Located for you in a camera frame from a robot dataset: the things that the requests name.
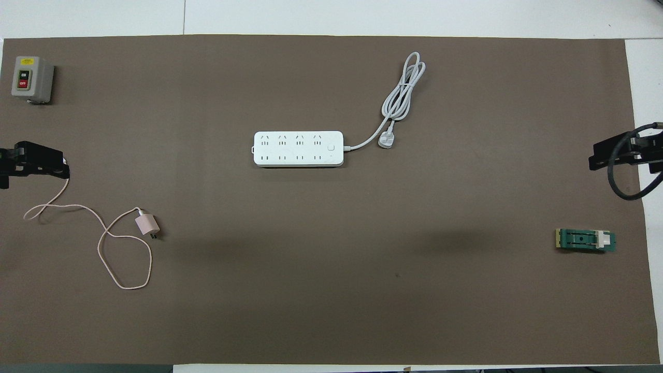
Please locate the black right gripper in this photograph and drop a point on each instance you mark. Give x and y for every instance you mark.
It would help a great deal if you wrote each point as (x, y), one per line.
(652, 153)

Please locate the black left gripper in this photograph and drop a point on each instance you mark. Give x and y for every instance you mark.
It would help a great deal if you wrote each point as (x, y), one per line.
(8, 160)

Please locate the pink charger plug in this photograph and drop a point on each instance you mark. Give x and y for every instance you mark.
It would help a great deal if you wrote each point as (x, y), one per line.
(146, 224)

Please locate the white power strip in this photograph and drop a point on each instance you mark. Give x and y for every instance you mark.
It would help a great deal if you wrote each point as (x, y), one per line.
(298, 149)

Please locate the brown table mat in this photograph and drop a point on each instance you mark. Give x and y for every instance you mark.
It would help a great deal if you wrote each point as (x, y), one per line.
(331, 285)

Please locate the grey push-button switch box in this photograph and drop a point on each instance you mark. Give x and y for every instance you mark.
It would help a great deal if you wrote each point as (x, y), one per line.
(31, 77)

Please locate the green knife switch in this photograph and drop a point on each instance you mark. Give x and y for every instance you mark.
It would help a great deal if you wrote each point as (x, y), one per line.
(582, 241)

